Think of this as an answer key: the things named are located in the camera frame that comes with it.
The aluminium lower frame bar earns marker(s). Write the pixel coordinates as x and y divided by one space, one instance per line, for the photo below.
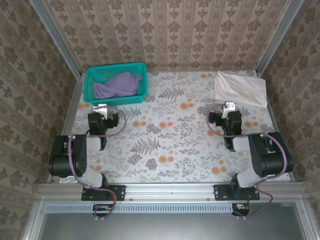
306 222
33 222

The aluminium table side rail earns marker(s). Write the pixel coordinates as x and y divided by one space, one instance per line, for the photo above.
73 105
274 117

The floral patterned table cover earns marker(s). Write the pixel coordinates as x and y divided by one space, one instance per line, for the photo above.
162 130

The white folded t-shirt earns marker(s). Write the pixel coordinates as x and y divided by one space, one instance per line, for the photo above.
240 87

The long aluminium mounting rail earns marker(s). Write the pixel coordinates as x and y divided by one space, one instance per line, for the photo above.
170 192

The teal plastic mesh basket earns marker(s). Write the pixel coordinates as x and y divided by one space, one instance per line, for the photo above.
112 67

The purple printed t-shirt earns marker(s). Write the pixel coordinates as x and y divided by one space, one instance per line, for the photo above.
117 86

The right black and white robot arm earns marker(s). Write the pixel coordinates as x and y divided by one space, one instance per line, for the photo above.
272 160

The aluminium frame post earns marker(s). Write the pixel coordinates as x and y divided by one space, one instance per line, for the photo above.
56 37
277 37

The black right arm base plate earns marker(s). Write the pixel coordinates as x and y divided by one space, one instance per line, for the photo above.
220 192

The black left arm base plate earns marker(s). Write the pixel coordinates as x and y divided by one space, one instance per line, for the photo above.
117 192

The grey metal sheet panel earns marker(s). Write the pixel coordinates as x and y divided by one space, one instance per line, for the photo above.
162 227

